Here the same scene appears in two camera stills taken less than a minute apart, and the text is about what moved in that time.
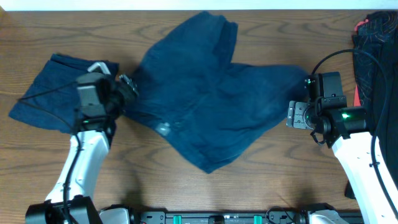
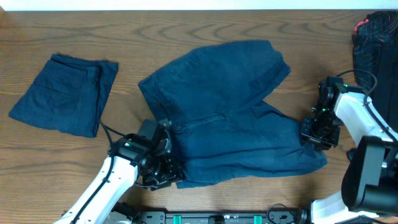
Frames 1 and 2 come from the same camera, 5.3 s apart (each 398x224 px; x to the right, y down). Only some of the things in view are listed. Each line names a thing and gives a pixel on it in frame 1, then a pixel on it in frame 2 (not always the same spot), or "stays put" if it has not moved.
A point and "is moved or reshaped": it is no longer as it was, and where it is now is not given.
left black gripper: (127, 89) → (175, 173)
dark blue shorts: (210, 106) is moved or reshaped
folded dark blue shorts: (51, 99) stays put
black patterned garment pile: (375, 49) stays put
